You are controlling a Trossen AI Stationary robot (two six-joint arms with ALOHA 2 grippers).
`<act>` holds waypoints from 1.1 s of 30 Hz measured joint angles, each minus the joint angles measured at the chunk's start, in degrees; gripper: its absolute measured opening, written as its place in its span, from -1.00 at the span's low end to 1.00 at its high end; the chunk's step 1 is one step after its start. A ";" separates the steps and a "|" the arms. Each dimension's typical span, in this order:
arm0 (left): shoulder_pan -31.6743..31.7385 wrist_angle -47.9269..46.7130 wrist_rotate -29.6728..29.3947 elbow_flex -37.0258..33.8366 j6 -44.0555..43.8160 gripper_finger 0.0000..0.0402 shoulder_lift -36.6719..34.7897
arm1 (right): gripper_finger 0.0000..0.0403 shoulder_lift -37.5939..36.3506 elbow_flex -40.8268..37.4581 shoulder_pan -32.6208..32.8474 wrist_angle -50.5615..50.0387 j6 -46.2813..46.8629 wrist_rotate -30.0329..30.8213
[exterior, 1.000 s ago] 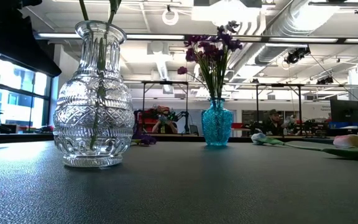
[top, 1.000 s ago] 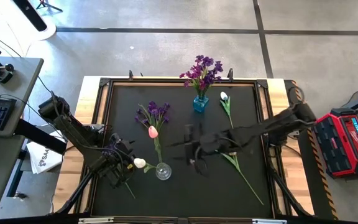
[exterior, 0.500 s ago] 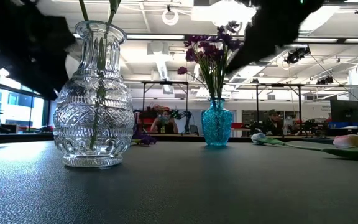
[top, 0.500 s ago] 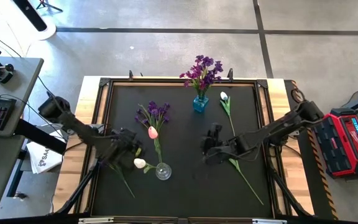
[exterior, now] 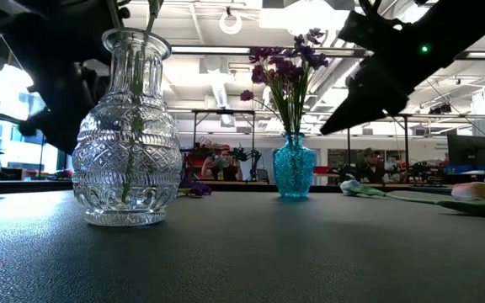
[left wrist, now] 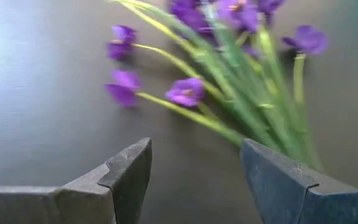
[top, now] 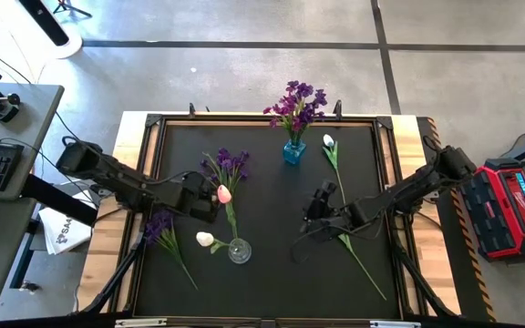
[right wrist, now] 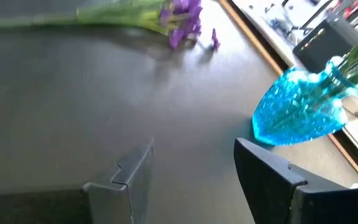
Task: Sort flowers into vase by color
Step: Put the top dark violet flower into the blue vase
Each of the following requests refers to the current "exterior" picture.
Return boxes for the black computer monitor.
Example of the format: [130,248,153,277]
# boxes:
[447,133,485,167]

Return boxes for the pink yellow artificial tulip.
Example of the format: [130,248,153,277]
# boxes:
[435,181,485,220]

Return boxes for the white ceiling duct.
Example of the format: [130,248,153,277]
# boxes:
[199,56,232,111]

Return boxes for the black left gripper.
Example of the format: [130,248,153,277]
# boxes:
[18,58,111,155]

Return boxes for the blue textured glass vase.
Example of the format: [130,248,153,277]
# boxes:
[272,132,317,199]

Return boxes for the black table frame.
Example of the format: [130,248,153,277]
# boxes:
[345,111,413,169]
[190,108,257,183]

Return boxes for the purple artificial flower bunch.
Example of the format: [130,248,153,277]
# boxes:
[178,167,213,198]
[239,45,307,136]
[286,27,330,136]

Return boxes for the white artificial tulip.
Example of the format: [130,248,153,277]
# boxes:
[339,179,441,205]

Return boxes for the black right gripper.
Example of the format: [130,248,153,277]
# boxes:
[319,10,466,136]

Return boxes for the red storage shelf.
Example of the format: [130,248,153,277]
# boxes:
[183,142,235,180]

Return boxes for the large window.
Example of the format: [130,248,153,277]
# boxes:
[0,62,73,173]

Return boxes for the white ceiling ring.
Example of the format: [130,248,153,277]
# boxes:
[219,12,243,35]

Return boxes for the green stems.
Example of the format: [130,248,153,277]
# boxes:
[120,0,164,204]

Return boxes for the clear cut glass vase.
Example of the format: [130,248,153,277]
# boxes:
[72,27,184,227]

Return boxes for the long ceiling light strip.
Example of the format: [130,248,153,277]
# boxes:
[170,45,252,55]

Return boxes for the blue background table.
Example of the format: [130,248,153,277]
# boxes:
[444,162,485,176]

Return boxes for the person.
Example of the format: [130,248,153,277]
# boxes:
[354,146,389,184]
[200,145,243,182]

